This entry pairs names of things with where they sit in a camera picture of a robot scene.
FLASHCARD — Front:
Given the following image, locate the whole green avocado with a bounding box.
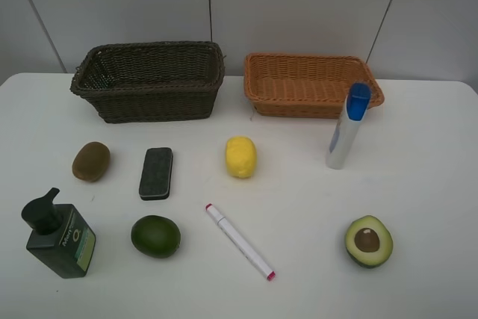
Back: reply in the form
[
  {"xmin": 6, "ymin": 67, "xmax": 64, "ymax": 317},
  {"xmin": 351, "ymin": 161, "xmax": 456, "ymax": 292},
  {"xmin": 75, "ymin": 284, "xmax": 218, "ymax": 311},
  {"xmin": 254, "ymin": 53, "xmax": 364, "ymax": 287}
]
[{"xmin": 131, "ymin": 215, "xmax": 181, "ymax": 258}]

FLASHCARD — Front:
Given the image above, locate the brown kiwi fruit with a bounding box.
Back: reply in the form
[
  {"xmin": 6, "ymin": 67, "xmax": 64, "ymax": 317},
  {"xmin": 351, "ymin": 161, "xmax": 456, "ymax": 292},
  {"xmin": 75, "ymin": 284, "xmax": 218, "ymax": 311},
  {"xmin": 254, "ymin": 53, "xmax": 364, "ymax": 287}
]
[{"xmin": 72, "ymin": 141, "xmax": 111, "ymax": 182}]

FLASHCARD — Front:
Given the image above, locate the dark green pump bottle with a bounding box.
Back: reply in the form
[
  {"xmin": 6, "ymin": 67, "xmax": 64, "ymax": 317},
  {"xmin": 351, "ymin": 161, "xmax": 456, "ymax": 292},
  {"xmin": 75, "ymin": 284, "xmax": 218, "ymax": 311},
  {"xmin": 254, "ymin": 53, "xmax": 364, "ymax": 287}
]
[{"xmin": 21, "ymin": 188, "xmax": 96, "ymax": 279}]

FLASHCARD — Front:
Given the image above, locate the orange wicker basket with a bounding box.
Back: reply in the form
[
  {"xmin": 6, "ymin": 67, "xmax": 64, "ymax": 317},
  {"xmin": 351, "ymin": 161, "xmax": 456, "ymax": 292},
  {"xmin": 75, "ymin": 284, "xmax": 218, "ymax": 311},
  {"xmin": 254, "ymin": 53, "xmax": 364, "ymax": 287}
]
[{"xmin": 243, "ymin": 53, "xmax": 385, "ymax": 119}]

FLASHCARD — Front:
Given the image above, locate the yellow lemon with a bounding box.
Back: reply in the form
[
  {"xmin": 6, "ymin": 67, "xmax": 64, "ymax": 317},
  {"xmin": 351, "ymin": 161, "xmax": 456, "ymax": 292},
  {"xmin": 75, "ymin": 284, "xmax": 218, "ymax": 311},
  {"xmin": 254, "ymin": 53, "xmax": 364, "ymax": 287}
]
[{"xmin": 225, "ymin": 136, "xmax": 257, "ymax": 179}]

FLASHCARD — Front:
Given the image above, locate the black whiteboard eraser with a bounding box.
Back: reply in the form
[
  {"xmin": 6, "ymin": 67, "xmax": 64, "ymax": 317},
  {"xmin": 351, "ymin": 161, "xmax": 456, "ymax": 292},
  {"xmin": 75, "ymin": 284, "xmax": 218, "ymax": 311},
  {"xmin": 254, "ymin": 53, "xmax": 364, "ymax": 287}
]
[{"xmin": 139, "ymin": 147, "xmax": 173, "ymax": 201}]

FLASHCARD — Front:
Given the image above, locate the dark brown wicker basket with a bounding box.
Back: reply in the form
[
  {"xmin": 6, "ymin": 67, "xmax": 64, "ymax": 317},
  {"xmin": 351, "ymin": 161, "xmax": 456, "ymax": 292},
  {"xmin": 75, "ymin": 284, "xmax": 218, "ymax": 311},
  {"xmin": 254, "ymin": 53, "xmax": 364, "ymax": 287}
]
[{"xmin": 70, "ymin": 41, "xmax": 225, "ymax": 123}]

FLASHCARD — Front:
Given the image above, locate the white pink-tipped marker pen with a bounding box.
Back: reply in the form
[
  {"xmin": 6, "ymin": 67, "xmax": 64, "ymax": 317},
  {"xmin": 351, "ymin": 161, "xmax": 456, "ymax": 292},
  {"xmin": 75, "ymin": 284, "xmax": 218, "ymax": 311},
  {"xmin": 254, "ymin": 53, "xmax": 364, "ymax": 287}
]
[{"xmin": 205, "ymin": 203, "xmax": 276, "ymax": 282}]

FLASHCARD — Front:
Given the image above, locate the white bottle blue cap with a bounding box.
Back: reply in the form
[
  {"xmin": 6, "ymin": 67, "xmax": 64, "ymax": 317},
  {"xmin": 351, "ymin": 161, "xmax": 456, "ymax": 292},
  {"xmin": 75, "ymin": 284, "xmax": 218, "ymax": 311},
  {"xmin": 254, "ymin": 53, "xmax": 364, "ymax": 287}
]
[{"xmin": 326, "ymin": 83, "xmax": 371, "ymax": 170}]

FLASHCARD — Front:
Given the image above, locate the halved avocado with pit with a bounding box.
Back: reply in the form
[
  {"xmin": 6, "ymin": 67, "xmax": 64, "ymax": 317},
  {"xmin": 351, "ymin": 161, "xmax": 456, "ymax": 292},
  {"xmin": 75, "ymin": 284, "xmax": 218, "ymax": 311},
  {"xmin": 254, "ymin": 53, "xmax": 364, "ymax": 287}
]
[{"xmin": 344, "ymin": 215, "xmax": 394, "ymax": 268}]

